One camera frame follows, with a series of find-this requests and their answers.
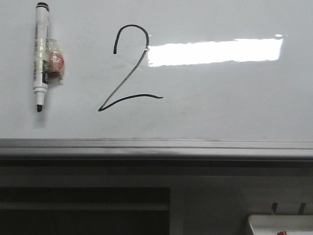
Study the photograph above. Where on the red magnet taped to marker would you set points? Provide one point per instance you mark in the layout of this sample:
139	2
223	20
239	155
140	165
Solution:
56	62

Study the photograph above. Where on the white black-tipped whiteboard marker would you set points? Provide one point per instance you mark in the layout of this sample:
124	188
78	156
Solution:
41	54

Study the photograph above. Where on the left metal hook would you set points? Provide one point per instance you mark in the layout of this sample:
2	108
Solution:
274	207

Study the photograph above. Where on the metal hook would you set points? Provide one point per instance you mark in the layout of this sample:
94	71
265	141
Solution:
274	207
302	208

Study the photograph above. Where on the white tray with red item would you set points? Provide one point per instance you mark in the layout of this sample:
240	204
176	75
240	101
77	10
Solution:
279	225

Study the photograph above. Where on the dark vent panel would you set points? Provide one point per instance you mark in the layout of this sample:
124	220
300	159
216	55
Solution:
84	211

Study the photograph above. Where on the right metal hook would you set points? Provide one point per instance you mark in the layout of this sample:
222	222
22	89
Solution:
302	208

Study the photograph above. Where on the white whiteboard with frame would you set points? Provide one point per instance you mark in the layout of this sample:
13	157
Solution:
161	80

